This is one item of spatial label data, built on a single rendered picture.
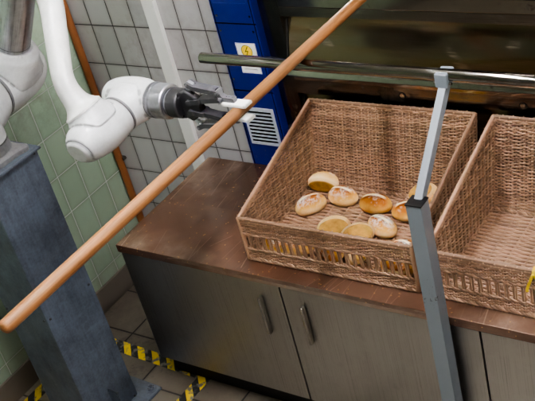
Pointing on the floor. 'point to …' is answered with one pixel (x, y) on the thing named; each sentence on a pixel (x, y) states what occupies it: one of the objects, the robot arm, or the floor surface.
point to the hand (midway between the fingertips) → (238, 110)
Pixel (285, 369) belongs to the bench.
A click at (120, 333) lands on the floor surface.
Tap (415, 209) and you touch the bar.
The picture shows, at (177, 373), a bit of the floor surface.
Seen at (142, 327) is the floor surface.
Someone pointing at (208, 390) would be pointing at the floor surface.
